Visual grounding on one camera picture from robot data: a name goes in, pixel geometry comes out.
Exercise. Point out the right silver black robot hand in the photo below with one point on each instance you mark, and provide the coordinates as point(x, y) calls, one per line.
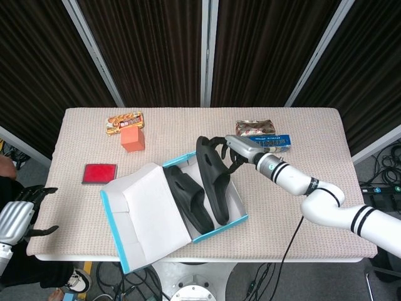
point(244, 147)

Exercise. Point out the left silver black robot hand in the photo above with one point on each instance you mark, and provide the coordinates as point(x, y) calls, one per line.
point(15, 216)

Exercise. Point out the black rubber slipper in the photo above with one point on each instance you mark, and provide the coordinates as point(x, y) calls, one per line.
point(216, 188)
point(188, 194)

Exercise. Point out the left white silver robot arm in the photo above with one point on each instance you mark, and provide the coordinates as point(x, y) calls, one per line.
point(4, 255)

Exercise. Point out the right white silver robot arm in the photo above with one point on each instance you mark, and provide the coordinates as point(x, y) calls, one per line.
point(322, 203)

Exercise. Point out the blue Oreo cookie box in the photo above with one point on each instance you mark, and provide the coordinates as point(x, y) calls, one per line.
point(279, 142)

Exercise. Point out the orange block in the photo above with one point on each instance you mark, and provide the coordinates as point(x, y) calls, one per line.
point(133, 141)

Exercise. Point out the light blue cardboard shoe box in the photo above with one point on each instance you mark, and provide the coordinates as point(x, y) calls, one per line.
point(150, 213)

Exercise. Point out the brown foil snack bag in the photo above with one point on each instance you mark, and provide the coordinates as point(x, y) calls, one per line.
point(255, 127)

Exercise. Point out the bystander in black clothes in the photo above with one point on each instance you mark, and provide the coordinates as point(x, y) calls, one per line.
point(47, 276)

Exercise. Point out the white black sneaker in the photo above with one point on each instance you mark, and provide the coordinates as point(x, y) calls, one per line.
point(78, 282)

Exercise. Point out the dark brown curtain panel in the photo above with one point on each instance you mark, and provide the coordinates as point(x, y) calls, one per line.
point(266, 56)
point(369, 78)
point(147, 56)
point(37, 78)

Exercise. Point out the beige woven table cloth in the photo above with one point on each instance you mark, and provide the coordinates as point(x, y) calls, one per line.
point(313, 238)

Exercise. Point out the yellow brown snack packet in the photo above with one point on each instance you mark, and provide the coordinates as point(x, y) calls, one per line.
point(125, 120)

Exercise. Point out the grey aluminium frame post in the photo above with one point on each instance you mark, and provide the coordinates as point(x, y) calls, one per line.
point(37, 153)
point(94, 53)
point(376, 145)
point(209, 53)
point(319, 53)

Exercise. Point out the red stamp pad black frame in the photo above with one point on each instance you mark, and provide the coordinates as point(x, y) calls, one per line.
point(99, 173)

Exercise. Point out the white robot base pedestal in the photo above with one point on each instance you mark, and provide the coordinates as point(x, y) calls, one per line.
point(192, 290)

